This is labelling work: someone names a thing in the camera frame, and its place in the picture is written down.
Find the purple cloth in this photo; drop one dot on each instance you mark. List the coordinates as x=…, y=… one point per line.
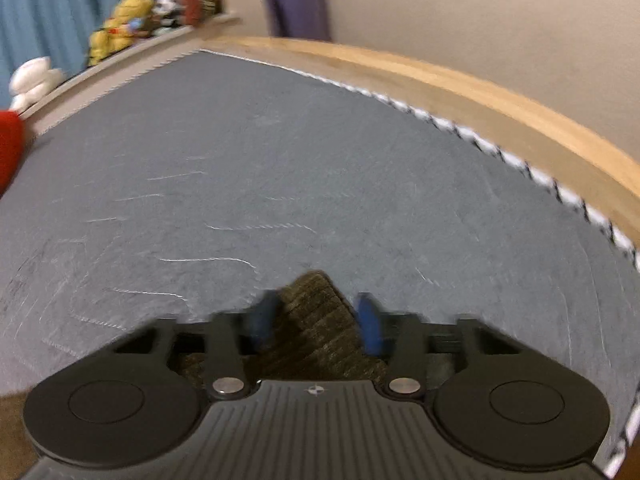
x=299, y=7

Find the grey headboard shelf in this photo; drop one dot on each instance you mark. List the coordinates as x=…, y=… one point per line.
x=125, y=62

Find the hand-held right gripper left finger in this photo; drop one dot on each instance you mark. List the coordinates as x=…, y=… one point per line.
x=264, y=322

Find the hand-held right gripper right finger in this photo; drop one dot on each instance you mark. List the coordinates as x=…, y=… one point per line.
x=369, y=327

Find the blue curtain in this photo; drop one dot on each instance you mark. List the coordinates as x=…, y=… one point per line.
x=55, y=5

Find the white plush toy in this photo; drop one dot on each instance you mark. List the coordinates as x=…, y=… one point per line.
x=34, y=80

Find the yellow plush toy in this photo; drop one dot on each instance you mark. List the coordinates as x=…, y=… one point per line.
x=117, y=27

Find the wooden bed frame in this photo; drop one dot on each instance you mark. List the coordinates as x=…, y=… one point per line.
x=500, y=105

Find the red cushion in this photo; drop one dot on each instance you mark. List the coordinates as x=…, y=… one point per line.
x=9, y=147

